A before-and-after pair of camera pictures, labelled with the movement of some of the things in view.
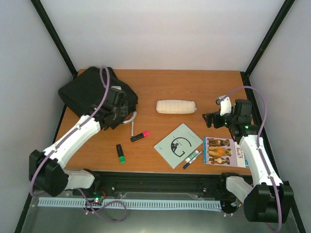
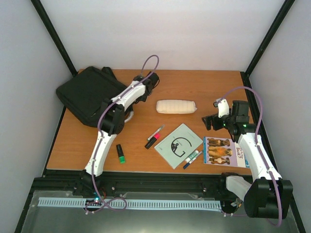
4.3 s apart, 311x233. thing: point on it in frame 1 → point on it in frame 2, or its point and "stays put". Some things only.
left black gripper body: [124, 113] → [145, 96]
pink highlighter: [137, 137] → [156, 136]
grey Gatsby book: [176, 147] stays put
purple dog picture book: [224, 151] stays put
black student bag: [85, 90] stays put
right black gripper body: [218, 124] stays put
